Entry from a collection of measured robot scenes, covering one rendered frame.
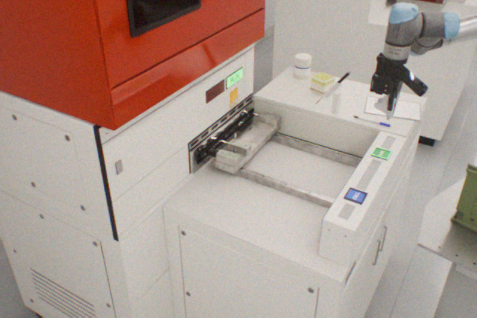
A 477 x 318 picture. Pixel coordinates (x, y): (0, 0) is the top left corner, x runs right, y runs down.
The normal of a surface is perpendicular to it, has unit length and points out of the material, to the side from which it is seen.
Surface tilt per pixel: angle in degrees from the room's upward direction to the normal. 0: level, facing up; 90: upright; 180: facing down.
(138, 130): 90
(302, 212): 0
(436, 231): 0
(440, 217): 0
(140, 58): 90
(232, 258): 90
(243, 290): 90
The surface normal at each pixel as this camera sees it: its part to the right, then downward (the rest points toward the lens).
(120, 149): 0.86, 0.27
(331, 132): -0.51, 0.44
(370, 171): 0.00, -0.85
